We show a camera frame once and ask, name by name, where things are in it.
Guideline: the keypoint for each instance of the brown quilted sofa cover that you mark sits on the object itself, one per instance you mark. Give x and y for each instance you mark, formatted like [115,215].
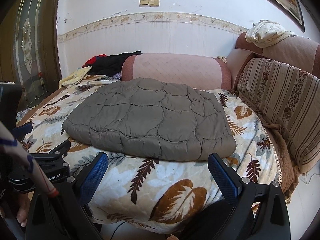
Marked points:
[289,169]

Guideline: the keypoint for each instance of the white crumpled cloth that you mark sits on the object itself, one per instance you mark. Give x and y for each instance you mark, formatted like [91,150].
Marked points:
[267,33]

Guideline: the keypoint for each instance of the grey quilted hooded jacket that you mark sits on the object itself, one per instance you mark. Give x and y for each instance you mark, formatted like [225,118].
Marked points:
[148,118]

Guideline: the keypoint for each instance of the red garment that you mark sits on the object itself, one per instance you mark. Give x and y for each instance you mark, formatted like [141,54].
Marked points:
[91,61]

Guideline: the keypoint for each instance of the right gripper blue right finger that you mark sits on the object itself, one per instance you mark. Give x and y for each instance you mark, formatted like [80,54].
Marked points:
[233,188]

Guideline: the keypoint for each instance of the black garment pile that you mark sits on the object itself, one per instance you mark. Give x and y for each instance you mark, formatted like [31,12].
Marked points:
[111,65]

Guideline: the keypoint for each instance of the striped floral back cushion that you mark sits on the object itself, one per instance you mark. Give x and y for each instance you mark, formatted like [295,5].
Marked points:
[289,97]

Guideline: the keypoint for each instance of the beige wall switch plate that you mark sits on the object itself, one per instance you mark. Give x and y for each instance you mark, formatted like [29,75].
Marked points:
[149,3]

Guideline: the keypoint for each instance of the leaf pattern plush blanket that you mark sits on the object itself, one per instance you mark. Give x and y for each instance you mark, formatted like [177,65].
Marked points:
[157,195]

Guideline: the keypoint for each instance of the pink sofa armrest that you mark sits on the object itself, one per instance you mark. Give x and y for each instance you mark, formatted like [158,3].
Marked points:
[200,72]

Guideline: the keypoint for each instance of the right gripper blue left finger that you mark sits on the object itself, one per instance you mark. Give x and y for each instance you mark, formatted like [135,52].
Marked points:
[87,177]

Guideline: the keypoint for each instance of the yellow cloth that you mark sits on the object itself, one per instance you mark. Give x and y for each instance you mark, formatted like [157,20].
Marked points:
[74,78]

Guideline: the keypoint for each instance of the person left hand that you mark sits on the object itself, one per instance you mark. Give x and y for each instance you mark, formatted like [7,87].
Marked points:
[23,202]

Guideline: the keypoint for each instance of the wooden glass door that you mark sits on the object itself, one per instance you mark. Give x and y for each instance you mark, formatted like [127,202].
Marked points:
[29,49]

